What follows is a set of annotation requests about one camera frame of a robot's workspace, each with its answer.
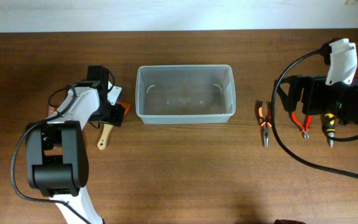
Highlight orange scraper wooden handle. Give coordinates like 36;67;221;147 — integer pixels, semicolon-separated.
97;101;131;150

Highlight clear plastic container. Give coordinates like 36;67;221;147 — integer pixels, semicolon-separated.
135;65;236;124

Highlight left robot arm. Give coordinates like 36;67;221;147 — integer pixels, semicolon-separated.
23;65;126;223

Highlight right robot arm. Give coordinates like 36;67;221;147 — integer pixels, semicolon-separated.
277;39;358;125

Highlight yellow black screwdriver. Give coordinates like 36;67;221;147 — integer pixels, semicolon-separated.
323;113;336;147

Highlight red black cutting pliers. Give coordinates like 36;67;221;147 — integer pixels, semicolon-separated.
289;111;312;139

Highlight orange black needle-nose pliers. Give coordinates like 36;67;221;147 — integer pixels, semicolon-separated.
256;101;272;148

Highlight orange socket bit rail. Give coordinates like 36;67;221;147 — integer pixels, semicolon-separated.
48;105;56;116

